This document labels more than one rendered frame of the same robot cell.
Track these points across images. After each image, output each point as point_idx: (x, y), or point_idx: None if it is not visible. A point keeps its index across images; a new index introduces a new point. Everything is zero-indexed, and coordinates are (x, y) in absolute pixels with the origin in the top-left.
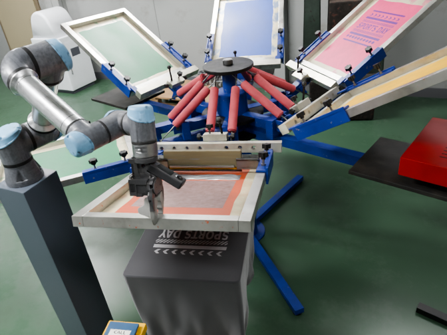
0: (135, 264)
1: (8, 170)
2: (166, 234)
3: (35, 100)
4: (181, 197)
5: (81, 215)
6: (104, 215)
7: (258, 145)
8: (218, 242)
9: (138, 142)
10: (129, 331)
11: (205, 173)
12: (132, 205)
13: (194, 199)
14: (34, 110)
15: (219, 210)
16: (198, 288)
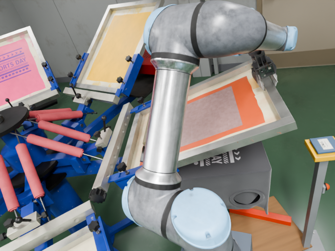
0: (256, 166)
1: (233, 247)
2: (218, 159)
3: (272, 26)
4: (216, 111)
5: (289, 117)
6: (281, 106)
7: (127, 113)
8: None
9: None
10: (318, 140)
11: None
12: (240, 125)
13: (219, 104)
14: (179, 142)
15: (235, 84)
16: None
